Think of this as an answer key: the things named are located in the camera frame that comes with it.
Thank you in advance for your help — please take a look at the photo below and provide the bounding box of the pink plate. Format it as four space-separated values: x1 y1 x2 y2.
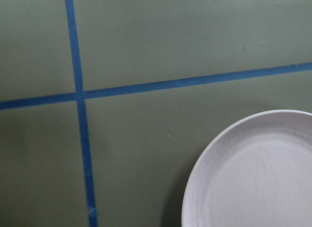
181 110 312 227

